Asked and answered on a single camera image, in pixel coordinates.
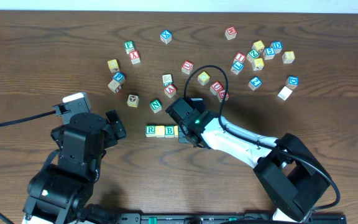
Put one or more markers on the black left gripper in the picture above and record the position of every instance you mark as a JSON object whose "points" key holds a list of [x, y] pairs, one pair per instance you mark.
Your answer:
{"points": [[114, 125]]}

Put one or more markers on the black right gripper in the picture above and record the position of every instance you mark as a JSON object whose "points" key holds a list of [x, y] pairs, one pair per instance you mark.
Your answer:
{"points": [[183, 137]]}

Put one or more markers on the green B block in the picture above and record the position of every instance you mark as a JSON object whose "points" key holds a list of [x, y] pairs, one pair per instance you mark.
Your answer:
{"points": [[169, 131]]}

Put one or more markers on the yellow O block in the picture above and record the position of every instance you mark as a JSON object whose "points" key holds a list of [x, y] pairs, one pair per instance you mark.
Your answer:
{"points": [[160, 131]]}

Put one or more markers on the green R block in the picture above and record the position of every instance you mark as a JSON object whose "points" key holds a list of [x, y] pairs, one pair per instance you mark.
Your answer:
{"points": [[150, 131]]}

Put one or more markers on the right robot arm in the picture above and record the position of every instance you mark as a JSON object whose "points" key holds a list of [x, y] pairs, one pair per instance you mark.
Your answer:
{"points": [[291, 176]]}

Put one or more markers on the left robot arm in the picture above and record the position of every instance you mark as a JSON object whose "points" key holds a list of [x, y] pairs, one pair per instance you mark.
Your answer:
{"points": [[60, 191]]}

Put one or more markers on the monkey picture block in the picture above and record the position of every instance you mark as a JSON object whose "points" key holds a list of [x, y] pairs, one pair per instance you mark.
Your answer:
{"points": [[133, 101]]}

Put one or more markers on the red A block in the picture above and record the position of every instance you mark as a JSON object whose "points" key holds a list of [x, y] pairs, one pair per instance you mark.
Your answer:
{"points": [[170, 90]]}

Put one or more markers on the plain wooden block left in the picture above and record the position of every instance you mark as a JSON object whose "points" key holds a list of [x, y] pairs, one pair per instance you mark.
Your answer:
{"points": [[114, 86]]}

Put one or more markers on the green N block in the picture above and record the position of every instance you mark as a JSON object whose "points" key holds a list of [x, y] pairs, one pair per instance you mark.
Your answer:
{"points": [[156, 106]]}

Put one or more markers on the red E block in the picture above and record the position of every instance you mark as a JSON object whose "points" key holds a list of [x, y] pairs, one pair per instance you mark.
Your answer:
{"points": [[222, 95]]}

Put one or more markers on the red U block lower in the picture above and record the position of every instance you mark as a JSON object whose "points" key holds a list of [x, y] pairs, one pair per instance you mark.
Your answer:
{"points": [[216, 87]]}

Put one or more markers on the red u block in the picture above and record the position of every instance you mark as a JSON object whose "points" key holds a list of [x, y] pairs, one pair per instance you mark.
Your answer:
{"points": [[187, 67], [216, 87]]}

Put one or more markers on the blue P block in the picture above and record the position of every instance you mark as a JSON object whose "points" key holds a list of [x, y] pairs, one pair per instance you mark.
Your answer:
{"points": [[119, 77]]}

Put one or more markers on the red U block upper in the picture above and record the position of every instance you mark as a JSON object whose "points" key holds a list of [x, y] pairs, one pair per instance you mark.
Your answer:
{"points": [[187, 67]]}

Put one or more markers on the red Y block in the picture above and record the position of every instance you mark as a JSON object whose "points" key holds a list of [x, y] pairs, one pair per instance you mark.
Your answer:
{"points": [[134, 57]]}

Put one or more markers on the blue L block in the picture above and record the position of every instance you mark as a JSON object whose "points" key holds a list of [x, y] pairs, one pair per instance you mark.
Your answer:
{"points": [[237, 67]]}

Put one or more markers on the green F block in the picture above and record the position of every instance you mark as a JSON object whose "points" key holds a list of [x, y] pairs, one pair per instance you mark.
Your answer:
{"points": [[129, 46]]}

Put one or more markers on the blue 2 block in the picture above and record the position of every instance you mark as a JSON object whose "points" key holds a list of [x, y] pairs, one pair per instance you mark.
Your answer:
{"points": [[254, 83]]}

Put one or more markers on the red I block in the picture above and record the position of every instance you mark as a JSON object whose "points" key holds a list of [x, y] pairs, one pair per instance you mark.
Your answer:
{"points": [[240, 57]]}

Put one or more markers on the blue X block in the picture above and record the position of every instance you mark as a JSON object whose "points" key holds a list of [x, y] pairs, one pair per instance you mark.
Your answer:
{"points": [[166, 36]]}

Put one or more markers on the yellow block under Z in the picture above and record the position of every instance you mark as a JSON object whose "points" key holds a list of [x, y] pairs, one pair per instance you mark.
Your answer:
{"points": [[257, 64]]}

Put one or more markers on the green Z block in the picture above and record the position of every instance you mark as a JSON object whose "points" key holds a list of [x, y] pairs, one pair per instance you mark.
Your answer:
{"points": [[252, 55]]}

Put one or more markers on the red block top right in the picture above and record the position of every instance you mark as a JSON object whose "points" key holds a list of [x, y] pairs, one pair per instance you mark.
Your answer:
{"points": [[230, 33]]}

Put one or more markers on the yellow block above Z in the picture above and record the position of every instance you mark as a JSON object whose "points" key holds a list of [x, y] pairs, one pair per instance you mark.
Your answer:
{"points": [[258, 46]]}

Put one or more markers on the plain white block right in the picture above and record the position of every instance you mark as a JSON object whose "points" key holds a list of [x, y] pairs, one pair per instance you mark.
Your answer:
{"points": [[285, 93]]}

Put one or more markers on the blue 5 block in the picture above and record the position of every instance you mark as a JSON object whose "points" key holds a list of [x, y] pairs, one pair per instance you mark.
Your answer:
{"points": [[268, 53]]}

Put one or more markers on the blue D block right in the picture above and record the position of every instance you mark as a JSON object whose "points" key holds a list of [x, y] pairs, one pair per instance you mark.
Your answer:
{"points": [[292, 82]]}

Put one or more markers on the blue d block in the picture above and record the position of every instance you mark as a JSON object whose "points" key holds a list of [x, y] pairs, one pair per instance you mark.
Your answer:
{"points": [[277, 46], [292, 82]]}

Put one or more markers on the blue D block upper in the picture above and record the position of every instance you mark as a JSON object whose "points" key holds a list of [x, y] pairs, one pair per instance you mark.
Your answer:
{"points": [[277, 46]]}

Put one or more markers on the yellow 8 block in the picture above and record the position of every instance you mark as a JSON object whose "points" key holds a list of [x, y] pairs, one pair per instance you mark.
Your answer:
{"points": [[288, 57]]}

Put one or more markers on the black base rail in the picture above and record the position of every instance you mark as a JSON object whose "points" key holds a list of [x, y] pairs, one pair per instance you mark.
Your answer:
{"points": [[258, 218]]}

